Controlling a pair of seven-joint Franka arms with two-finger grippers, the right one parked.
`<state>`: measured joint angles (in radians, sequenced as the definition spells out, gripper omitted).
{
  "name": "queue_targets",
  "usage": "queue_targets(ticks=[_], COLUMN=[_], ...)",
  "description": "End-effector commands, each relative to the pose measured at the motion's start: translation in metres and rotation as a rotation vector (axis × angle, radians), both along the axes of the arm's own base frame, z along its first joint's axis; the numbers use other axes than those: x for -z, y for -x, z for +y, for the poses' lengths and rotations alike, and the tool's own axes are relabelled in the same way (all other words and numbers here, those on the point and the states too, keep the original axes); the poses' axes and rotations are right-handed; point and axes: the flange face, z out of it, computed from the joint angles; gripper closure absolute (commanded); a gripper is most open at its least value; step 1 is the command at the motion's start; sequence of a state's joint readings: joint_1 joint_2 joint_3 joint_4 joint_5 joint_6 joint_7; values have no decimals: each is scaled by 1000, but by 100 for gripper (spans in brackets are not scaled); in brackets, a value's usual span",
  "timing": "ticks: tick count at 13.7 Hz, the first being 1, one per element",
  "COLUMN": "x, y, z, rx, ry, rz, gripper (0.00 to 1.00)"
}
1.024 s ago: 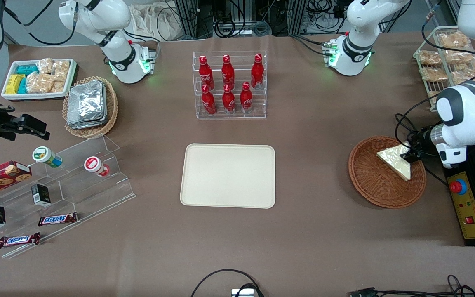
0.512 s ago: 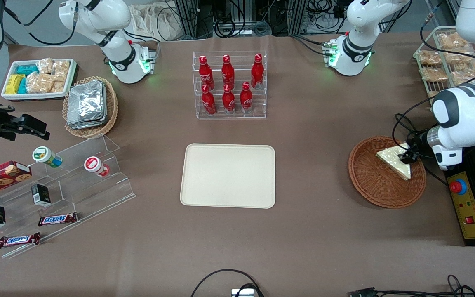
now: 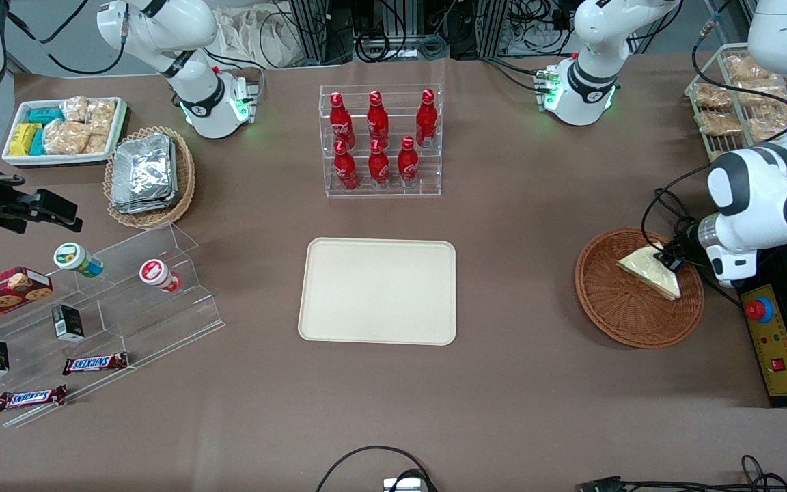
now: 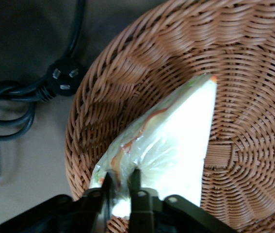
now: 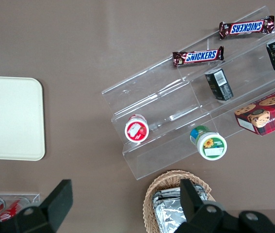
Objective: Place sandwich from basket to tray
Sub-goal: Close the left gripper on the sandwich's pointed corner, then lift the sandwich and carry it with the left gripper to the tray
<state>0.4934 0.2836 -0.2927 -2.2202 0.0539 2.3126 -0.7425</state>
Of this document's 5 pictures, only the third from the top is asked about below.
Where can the teal snack packet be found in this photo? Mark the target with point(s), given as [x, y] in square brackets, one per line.
[45, 115]
[37, 142]

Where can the yellow snack packet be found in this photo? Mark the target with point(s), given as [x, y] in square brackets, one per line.
[23, 139]

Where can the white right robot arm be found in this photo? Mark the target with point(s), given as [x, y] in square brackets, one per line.
[161, 27]

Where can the silver foil packets stack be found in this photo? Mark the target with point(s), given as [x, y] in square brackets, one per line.
[144, 172]

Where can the red cola bottle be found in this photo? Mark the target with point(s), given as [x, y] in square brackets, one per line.
[408, 162]
[377, 117]
[426, 117]
[378, 166]
[341, 119]
[346, 167]

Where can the clear acrylic bottle rack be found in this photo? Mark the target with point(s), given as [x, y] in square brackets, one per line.
[434, 174]

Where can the small silver device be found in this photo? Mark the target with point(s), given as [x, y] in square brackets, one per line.
[404, 485]

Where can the red lid cup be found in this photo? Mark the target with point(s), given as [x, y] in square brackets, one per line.
[156, 273]

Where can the clear bag of rice crackers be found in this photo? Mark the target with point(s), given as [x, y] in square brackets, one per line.
[65, 137]
[98, 143]
[102, 116]
[75, 108]

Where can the clear acrylic stepped shelf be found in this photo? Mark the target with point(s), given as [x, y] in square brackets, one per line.
[161, 328]

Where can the brown Snickers bar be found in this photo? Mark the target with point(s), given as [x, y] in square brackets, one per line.
[30, 398]
[95, 363]

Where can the white rectangular snack tray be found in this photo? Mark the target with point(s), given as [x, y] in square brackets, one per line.
[119, 123]

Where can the oval light wicker basket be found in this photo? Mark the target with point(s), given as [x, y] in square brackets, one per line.
[185, 184]

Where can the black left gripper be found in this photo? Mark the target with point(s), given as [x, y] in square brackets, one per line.
[685, 246]

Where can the triangular sandwich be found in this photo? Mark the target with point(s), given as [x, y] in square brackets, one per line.
[646, 270]

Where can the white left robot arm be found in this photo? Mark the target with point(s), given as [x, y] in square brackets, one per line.
[595, 41]

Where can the bagged fried snack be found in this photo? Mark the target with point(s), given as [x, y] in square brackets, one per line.
[766, 126]
[745, 68]
[762, 92]
[720, 124]
[711, 96]

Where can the green lid cup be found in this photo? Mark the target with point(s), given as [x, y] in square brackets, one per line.
[74, 258]

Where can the small black box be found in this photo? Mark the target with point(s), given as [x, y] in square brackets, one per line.
[67, 322]

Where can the round brown wicker basket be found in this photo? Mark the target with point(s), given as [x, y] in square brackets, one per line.
[612, 304]

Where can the yellow emergency stop box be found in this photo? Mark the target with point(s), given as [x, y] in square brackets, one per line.
[776, 342]

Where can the beige cloth bag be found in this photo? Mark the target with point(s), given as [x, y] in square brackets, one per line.
[257, 37]

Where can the beige plastic tray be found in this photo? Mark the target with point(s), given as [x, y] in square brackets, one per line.
[376, 290]

